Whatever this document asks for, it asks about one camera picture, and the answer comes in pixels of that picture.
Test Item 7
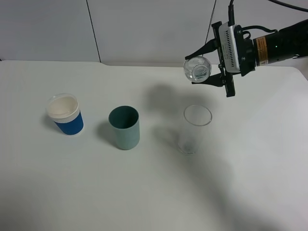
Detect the blue white paper cup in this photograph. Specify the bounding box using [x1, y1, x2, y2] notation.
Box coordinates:
[46, 93, 84, 136]

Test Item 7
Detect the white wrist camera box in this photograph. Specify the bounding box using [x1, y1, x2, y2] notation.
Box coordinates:
[218, 22, 240, 73]

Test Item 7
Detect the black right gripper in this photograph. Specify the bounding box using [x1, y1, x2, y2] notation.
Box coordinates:
[184, 21, 257, 98]

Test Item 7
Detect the tall clear drinking glass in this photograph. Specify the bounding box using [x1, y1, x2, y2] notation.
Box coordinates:
[178, 104, 213, 155]

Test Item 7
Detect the clear green-label water bottle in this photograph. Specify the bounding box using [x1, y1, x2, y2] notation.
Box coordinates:
[183, 56, 211, 83]

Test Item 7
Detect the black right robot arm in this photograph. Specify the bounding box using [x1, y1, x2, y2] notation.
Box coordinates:
[185, 20, 308, 97]

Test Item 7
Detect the teal green plastic cup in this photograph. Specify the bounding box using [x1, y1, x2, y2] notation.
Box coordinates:
[108, 105, 140, 150]

